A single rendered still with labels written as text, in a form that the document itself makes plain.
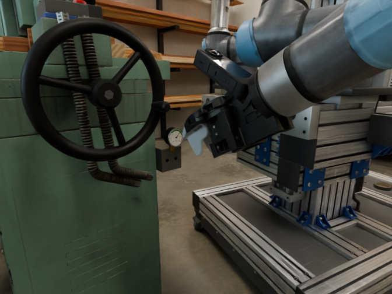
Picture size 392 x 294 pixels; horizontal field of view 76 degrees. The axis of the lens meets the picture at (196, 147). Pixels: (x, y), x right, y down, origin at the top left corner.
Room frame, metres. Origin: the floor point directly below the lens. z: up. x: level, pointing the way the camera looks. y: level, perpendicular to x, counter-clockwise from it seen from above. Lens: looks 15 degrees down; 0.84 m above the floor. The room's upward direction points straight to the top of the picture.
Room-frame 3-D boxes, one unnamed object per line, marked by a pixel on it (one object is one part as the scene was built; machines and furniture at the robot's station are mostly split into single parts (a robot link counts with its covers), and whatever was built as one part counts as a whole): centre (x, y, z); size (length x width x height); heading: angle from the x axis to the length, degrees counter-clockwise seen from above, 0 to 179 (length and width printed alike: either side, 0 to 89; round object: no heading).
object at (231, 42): (1.24, -0.23, 0.98); 0.13 x 0.12 x 0.14; 64
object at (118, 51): (0.77, 0.23, 0.92); 0.05 x 0.04 x 0.04; 22
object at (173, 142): (0.80, 0.07, 0.65); 0.06 x 0.04 x 0.08; 130
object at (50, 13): (0.64, 0.29, 0.99); 0.13 x 0.11 x 0.06; 130
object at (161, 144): (0.85, 0.12, 0.58); 0.12 x 0.08 x 0.08; 40
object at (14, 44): (0.77, 0.40, 0.92); 0.25 x 0.02 x 0.05; 130
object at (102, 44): (0.64, 0.30, 0.92); 0.15 x 0.13 x 0.09; 130
